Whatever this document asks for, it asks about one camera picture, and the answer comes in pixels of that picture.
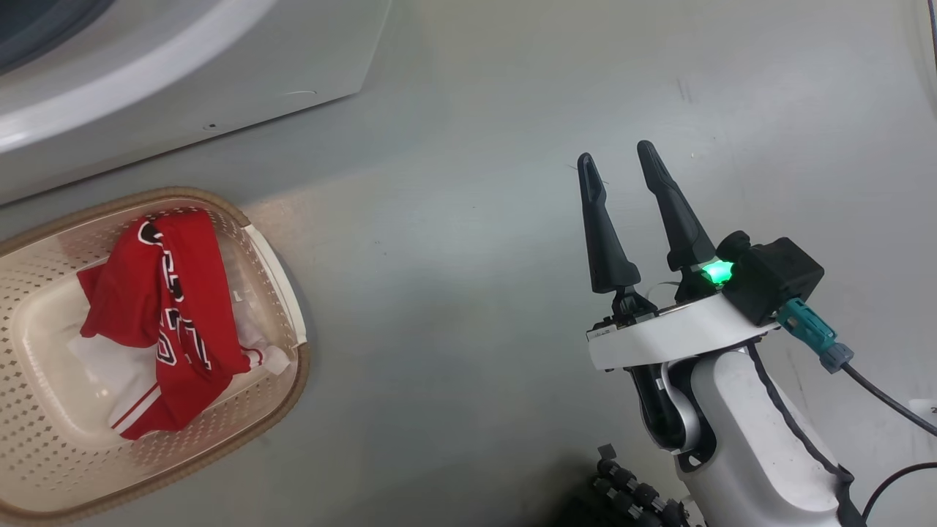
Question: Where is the grey rubber door gasket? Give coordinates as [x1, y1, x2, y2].
[0, 0, 114, 74]

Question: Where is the black ribbed cable conduit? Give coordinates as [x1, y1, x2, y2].
[589, 443, 707, 527]

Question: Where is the cream perforated basket brown rim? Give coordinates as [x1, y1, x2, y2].
[0, 187, 312, 524]

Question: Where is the thin black looped cable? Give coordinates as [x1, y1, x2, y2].
[860, 461, 937, 527]

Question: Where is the red and white garment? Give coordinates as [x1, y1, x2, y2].
[70, 209, 290, 441]

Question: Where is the white front-load washing machine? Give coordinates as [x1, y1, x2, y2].
[0, 0, 392, 206]

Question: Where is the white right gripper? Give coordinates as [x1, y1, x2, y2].
[577, 141, 781, 373]

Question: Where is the black cable along right arm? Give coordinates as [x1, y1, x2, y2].
[743, 344, 868, 527]

